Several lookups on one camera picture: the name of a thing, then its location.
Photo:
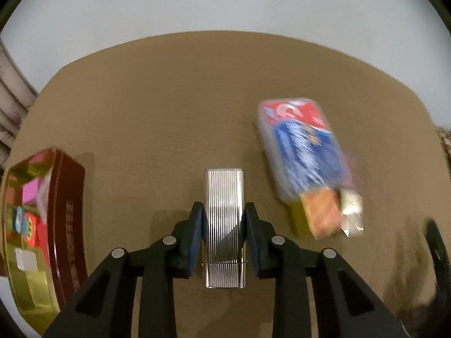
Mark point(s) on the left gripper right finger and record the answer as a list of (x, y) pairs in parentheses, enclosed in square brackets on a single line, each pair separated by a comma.
[(345, 305)]

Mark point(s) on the beige patterned curtain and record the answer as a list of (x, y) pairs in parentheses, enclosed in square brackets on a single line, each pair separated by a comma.
[(16, 99)]

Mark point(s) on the small blue oval tin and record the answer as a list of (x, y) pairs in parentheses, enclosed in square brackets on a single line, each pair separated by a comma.
[(19, 220)]

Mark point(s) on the silver ribbed lighter case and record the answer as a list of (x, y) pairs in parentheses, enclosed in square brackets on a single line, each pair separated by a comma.
[(224, 243)]

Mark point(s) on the gold rectangular box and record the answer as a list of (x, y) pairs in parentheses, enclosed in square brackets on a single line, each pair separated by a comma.
[(351, 208)]

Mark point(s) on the yellow red striped box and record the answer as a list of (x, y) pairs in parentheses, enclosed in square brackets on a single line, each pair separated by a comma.
[(316, 214)]

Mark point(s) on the magenta pink box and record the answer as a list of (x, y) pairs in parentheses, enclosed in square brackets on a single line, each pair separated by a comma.
[(30, 190)]

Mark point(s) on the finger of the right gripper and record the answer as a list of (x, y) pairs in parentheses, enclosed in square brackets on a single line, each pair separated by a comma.
[(440, 307)]

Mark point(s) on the red rectangular box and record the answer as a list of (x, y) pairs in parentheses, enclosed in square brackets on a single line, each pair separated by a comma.
[(42, 242)]

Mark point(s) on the white zigzag cube box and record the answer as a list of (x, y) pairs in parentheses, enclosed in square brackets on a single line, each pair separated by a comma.
[(26, 260)]

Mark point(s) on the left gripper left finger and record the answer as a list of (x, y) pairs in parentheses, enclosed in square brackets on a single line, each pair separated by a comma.
[(103, 305)]

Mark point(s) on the red gold toffee tin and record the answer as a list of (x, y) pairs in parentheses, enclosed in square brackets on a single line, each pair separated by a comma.
[(39, 296)]

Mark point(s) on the blue red plastic card box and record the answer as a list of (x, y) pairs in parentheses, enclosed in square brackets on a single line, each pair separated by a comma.
[(301, 148)]

